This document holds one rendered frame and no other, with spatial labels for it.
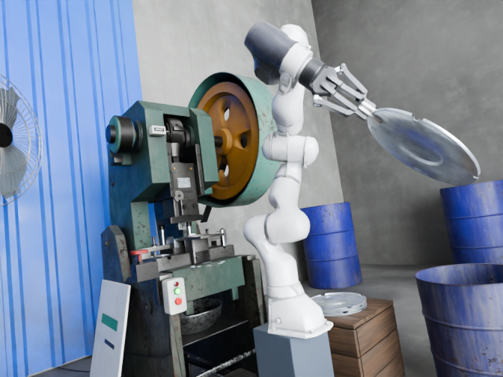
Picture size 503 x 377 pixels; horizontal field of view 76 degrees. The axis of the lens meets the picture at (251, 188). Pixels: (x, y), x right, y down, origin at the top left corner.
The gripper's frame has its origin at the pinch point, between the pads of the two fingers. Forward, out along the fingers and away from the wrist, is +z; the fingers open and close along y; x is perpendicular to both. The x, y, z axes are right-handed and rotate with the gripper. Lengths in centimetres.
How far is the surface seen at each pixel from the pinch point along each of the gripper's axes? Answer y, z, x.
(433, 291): -22, 64, 56
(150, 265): -84, -33, 49
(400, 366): -57, 83, 80
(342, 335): -59, 47, 59
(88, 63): -32, -204, 162
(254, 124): -4, -44, 90
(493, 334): -22, 83, 45
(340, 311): -53, 43, 68
